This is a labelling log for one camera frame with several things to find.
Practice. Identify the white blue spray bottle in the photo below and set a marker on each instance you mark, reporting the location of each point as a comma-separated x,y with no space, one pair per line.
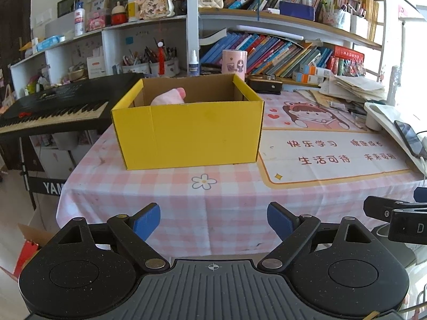
193,66

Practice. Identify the dark blue box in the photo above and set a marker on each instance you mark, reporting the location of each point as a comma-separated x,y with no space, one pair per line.
297,11

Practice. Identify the white cubby shelf unit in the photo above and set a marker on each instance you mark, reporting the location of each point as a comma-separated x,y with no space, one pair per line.
108,40

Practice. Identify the pink cartoon canister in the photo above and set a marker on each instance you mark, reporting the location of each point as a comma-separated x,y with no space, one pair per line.
234,63

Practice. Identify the yellow cardboard box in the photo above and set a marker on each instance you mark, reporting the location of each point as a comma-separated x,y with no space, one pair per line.
186,136

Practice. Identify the pink checked desktop cloth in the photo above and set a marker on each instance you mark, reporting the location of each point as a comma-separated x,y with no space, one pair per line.
166,200

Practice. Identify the red spray bottle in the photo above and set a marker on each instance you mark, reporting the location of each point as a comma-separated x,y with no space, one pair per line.
161,60

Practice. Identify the red paper bag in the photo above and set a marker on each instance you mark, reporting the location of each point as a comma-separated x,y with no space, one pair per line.
26,260

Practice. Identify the white pen holder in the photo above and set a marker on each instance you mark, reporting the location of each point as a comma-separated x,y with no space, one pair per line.
340,23
359,28

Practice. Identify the pink plush toy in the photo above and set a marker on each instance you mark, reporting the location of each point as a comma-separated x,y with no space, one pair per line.
168,96

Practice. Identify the black keyboard stand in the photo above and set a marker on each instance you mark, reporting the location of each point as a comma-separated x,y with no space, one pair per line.
50,186

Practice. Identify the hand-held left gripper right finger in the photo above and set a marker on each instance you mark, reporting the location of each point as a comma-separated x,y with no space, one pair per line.
280,220

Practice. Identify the pink gift box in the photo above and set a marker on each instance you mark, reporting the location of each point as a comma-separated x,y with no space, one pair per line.
98,21

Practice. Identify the black wooden box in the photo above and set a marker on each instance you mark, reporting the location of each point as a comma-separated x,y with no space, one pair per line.
265,85

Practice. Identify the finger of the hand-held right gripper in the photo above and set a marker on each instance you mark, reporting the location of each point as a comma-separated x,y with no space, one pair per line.
421,195
377,206

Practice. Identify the printed cartoon desk mat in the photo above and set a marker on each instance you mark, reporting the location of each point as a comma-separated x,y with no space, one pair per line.
333,173

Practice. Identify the long row of blue books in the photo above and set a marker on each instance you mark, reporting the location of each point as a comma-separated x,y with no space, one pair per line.
267,53

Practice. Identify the yellow paper booklet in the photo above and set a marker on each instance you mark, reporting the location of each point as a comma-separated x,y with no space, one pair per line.
313,98

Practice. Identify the orange white carton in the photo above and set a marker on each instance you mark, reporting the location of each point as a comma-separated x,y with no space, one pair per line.
308,78
313,69

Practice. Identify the black smartphone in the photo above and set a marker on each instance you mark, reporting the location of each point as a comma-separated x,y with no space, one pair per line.
412,138

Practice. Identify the black framed picture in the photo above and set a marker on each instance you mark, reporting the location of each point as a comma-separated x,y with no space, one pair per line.
68,6

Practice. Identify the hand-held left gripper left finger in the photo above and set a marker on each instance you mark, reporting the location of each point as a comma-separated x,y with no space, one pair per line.
146,220

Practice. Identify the white drawing board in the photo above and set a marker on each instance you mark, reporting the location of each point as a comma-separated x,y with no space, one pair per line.
397,146

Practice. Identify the white bottle blue cap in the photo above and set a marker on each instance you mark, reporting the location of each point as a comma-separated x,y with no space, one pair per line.
79,21

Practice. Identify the colourful pen pack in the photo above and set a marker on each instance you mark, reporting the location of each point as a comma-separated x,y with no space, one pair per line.
352,68

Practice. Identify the dark wooden door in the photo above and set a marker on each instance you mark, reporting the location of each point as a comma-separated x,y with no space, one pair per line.
13,23

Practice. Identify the thick red dictionary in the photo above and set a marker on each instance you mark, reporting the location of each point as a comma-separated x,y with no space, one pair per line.
349,52

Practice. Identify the small white carton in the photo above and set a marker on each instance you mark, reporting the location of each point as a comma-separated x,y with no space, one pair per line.
96,68

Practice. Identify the white pencil pot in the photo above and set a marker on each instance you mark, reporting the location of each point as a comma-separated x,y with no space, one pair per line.
135,69

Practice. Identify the blue tissue pack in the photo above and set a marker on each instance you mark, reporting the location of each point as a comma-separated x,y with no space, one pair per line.
50,43

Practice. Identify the white bookshelf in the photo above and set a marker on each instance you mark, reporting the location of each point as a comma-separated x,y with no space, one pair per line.
192,23

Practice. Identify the white desk lamp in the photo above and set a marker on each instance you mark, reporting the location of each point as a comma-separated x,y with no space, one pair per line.
377,116

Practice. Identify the black electronic keyboard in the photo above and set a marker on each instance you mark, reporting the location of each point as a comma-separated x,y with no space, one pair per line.
56,100

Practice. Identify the stack of loose papers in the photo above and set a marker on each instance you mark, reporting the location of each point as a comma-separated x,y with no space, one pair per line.
353,86

